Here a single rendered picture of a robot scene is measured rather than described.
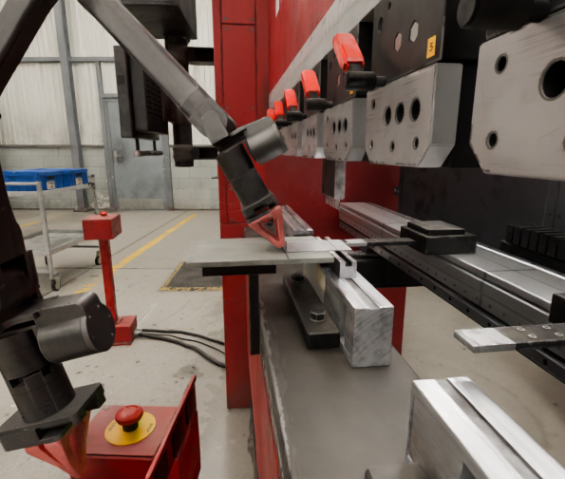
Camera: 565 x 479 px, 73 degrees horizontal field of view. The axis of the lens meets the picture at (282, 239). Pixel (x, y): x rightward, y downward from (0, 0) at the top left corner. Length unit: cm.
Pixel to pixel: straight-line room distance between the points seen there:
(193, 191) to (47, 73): 348
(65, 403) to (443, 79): 51
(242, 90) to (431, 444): 141
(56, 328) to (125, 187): 791
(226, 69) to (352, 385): 131
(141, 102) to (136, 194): 655
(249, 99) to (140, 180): 674
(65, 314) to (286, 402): 28
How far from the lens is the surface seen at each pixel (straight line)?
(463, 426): 38
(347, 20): 59
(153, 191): 817
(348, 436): 49
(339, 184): 72
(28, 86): 926
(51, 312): 49
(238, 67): 162
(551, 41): 24
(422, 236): 82
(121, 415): 66
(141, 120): 180
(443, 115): 33
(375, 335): 59
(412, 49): 38
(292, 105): 82
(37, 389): 53
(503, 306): 72
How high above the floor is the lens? 119
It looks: 13 degrees down
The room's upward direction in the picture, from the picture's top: straight up
